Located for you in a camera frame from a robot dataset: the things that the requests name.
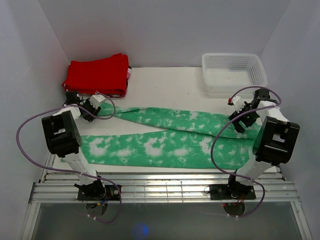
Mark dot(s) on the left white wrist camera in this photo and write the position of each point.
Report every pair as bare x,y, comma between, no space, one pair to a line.
96,100

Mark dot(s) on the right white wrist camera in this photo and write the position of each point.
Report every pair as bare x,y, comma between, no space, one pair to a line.
237,102

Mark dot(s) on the aluminium frame rail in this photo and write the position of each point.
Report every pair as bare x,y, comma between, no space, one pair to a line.
154,185

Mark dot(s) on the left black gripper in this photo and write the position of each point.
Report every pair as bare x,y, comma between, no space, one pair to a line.
94,111

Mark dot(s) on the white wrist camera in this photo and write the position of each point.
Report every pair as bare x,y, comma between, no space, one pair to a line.
237,102
96,100

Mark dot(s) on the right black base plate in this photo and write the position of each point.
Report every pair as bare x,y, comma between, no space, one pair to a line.
228,192

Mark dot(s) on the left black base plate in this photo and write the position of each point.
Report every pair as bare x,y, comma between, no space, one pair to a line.
110,193

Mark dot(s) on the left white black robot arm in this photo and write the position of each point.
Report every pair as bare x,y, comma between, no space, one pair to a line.
64,140

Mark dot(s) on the green tie-dye trousers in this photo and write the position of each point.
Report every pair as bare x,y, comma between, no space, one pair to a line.
183,139

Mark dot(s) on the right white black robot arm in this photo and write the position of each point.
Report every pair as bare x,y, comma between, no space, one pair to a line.
273,145

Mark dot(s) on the folded red trousers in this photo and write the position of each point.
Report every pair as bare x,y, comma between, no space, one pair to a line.
80,71

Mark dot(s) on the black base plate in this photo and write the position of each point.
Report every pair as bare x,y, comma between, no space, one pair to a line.
228,192
110,193

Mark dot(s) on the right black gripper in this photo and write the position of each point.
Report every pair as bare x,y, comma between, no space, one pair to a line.
246,106

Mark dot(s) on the white plastic basket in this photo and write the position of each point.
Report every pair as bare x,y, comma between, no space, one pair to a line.
230,72

